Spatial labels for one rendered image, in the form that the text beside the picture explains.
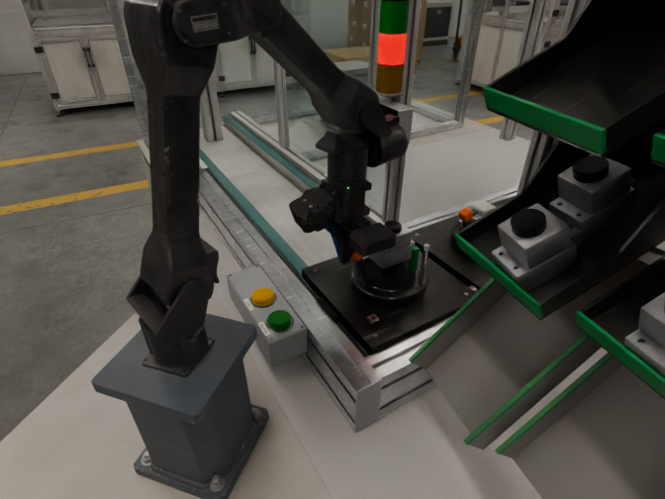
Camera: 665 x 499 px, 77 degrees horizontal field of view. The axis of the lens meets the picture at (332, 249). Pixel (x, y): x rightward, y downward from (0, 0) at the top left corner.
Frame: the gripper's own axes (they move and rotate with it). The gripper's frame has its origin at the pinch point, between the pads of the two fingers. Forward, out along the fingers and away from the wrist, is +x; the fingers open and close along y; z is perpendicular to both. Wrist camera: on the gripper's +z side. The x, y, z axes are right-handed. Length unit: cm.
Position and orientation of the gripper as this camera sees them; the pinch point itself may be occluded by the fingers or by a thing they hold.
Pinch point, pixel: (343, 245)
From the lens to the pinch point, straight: 68.0
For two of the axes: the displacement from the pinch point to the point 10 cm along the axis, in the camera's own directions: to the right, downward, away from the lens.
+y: 5.1, 4.8, -7.1
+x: -0.2, 8.3, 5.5
